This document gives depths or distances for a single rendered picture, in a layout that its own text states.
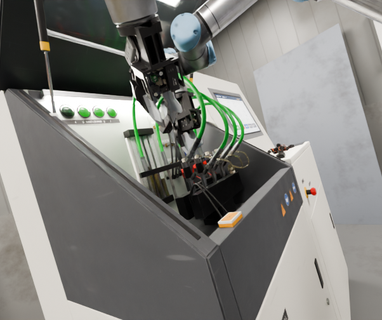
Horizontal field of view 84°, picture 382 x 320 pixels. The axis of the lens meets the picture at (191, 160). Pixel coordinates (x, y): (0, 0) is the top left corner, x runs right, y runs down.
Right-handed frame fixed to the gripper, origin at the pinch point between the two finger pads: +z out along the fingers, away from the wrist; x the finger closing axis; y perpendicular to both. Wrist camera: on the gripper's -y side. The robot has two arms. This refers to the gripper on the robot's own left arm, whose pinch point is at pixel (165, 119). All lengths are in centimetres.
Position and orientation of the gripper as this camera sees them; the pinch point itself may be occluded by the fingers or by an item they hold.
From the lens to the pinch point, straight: 50.9
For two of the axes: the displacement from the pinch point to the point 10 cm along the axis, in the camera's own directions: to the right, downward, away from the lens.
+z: 2.0, 7.2, 6.7
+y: 5.1, 5.1, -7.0
